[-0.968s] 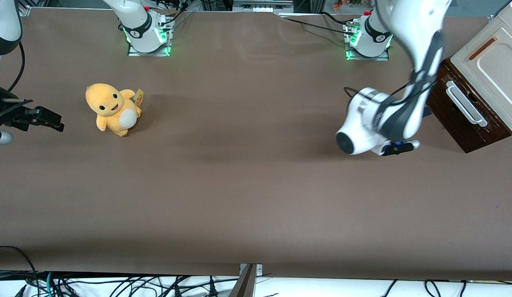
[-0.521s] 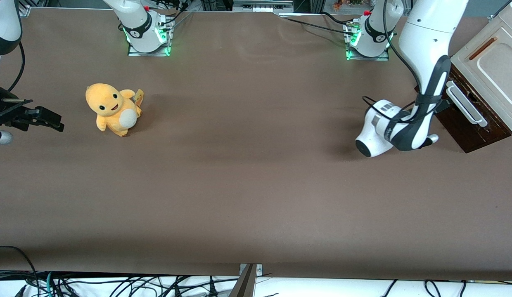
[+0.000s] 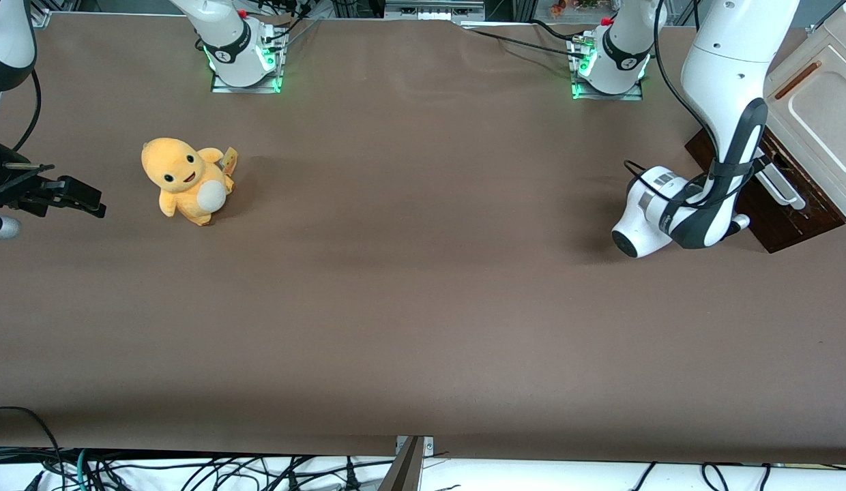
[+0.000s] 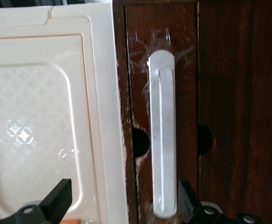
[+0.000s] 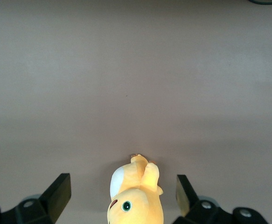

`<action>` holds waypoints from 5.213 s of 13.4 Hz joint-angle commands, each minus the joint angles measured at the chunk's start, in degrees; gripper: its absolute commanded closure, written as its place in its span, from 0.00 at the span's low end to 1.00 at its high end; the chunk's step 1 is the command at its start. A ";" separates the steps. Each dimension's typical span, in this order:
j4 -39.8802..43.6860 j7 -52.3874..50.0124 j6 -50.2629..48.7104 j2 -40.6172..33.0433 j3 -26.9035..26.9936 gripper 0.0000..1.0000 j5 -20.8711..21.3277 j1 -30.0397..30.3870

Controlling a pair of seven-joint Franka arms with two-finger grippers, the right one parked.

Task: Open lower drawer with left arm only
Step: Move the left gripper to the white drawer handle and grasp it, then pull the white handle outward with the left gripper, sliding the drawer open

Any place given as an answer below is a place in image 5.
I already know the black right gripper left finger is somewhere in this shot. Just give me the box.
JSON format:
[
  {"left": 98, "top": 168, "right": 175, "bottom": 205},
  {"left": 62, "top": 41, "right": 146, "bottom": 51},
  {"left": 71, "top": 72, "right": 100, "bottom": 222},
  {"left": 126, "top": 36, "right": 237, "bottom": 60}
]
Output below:
[{"left": 0, "top": 173, "right": 71, "bottom": 224}]

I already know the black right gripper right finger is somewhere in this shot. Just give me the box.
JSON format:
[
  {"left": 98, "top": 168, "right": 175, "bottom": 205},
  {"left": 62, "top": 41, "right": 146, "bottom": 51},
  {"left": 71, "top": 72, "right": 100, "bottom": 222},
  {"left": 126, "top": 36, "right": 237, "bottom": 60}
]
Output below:
[{"left": 174, "top": 174, "right": 267, "bottom": 224}]

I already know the yellow plush toy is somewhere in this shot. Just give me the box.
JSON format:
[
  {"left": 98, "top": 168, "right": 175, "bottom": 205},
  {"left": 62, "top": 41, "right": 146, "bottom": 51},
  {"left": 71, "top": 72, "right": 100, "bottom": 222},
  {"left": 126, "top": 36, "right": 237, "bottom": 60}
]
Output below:
[{"left": 106, "top": 153, "right": 164, "bottom": 224}]

